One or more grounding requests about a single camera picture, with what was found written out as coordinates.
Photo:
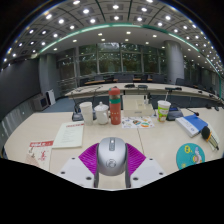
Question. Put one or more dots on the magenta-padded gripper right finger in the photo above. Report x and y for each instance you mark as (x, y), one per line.
(136, 157)

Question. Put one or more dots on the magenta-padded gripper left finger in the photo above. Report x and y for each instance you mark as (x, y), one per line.
(88, 156)

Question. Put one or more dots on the silver computer mouse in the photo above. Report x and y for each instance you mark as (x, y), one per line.
(111, 156)

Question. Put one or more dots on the round teal mouse pad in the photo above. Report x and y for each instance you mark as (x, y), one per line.
(190, 156)

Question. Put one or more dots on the white document with red heading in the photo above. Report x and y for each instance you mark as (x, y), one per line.
(69, 134)

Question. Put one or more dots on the colourful sticker sheet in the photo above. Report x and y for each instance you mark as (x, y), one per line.
(137, 122)

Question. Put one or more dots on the black desk microphone console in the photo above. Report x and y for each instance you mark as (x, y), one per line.
(174, 115)
(77, 116)

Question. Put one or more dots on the white lidded mug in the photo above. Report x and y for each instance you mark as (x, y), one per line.
(101, 115)

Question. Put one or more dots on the red and white leaflet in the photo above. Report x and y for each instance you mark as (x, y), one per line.
(40, 154)

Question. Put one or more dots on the white cardboard box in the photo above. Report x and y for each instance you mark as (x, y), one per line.
(136, 106)

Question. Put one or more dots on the red bottle with green band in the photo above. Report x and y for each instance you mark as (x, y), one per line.
(115, 110)

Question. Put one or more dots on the paper cup with green print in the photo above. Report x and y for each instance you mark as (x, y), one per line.
(163, 111)

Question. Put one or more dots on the blue and white book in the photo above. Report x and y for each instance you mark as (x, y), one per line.
(193, 124)

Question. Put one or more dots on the long curved conference desk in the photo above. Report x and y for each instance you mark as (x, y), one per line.
(150, 89)

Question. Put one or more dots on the white standing board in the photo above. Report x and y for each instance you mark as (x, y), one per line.
(51, 97)

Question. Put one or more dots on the grey box monitor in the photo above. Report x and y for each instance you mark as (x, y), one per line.
(40, 102)

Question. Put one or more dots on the dark office chairs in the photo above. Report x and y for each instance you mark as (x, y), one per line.
(126, 78)

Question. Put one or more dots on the ceiling lights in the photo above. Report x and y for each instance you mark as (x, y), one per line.
(116, 17)

